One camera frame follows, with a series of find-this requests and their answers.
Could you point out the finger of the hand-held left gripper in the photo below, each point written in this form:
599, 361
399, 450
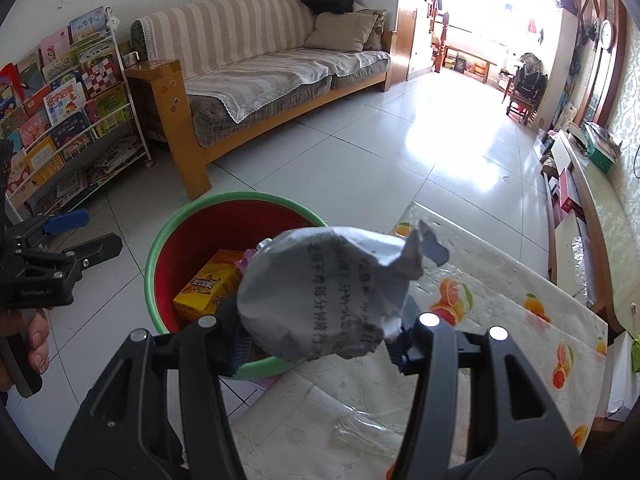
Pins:
67, 222
95, 250

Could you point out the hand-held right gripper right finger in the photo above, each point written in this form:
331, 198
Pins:
425, 345

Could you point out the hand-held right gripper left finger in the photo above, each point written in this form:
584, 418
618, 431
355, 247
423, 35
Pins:
210, 340

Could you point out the yellow cardboard box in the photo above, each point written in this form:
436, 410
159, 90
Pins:
210, 280

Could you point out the green basin with red inside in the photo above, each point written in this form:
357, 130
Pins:
200, 240

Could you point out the grey paper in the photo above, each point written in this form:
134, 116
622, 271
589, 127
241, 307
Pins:
325, 285

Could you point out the person's left hand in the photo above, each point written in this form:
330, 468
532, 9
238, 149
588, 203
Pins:
39, 340

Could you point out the fruit print tablecloth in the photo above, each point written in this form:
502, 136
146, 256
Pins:
500, 280

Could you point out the rows of picture books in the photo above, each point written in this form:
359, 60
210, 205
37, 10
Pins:
60, 100

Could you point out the wooden sofa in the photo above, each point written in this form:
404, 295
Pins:
175, 110

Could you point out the crinkled plastic film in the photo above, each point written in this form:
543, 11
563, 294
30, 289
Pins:
582, 270

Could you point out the red flat box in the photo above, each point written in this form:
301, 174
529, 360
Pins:
569, 192

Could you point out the green packet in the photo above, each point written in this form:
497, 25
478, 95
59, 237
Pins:
635, 352

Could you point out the long television cabinet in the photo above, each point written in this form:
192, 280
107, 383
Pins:
595, 210

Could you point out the beige lace seat cover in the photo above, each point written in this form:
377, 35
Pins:
350, 62
250, 85

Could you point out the striped sofa cover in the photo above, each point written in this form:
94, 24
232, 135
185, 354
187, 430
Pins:
225, 30

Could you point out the green flat box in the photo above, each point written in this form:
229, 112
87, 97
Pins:
600, 157

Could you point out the stack of papers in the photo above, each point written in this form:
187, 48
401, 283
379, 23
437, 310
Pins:
605, 135

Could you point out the chair with black cloth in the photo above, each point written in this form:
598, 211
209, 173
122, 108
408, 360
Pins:
527, 85

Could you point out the long wooden table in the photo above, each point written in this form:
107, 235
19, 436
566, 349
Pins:
470, 57

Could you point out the wooden stair cabinet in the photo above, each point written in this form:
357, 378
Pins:
407, 45

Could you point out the patterned brown pillow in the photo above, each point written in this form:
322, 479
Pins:
380, 30

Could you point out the plain beige pillow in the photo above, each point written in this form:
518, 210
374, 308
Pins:
340, 30

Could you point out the dark hat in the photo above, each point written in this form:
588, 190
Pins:
568, 2

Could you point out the wooden stair post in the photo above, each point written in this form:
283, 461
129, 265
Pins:
440, 45

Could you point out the round wall clock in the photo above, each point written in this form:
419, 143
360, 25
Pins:
606, 34

